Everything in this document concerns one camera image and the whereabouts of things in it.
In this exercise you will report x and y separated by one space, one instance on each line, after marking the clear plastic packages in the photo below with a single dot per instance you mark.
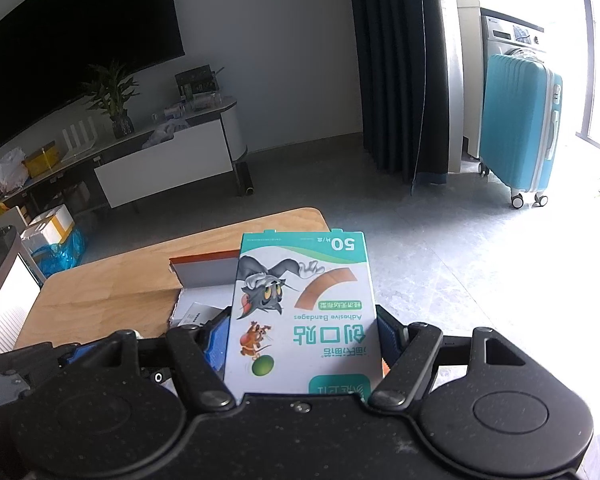
190 105

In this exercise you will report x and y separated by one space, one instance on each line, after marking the dark green box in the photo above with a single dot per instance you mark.
197 80

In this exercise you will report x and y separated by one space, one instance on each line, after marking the dark curtain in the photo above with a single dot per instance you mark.
400 60

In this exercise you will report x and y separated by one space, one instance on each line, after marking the black cylinder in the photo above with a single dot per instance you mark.
245 177

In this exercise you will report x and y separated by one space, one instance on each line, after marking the blue plastic bag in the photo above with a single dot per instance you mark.
62 255

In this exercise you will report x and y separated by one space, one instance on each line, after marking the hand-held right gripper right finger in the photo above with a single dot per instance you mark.
387 335

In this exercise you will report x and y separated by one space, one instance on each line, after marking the teal suitcase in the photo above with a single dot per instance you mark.
520 125

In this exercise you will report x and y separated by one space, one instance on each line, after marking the washing machine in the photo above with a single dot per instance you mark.
505 30

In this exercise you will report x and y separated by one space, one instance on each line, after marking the grey counter with ribbed side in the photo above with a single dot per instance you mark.
5 300

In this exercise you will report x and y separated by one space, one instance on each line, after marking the orange cardboard box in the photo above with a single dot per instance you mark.
205 272

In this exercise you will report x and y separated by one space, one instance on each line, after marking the black television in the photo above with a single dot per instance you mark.
70 45

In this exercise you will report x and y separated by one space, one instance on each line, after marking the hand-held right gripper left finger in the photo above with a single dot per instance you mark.
219 340

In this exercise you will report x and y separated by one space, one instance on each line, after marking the grey plastic bag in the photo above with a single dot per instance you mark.
165 132

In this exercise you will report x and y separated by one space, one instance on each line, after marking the white router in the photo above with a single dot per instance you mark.
80 135

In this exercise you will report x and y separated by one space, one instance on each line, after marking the white cabinet panel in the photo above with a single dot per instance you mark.
165 170

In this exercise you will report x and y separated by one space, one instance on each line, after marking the bamboo plant in vase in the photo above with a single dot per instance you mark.
112 95

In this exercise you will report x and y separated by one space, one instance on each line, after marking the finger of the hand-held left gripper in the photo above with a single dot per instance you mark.
77 352
155 376

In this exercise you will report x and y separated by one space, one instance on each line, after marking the white plastic bag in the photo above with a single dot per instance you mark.
10 170

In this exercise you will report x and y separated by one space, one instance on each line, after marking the low television cabinet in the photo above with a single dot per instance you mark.
235 130

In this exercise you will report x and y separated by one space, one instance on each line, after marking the green white bandage box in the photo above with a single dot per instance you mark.
300 310

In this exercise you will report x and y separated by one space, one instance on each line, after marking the white charger box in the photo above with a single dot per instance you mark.
195 312

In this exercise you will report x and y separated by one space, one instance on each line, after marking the yellow and white box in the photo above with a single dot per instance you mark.
50 225

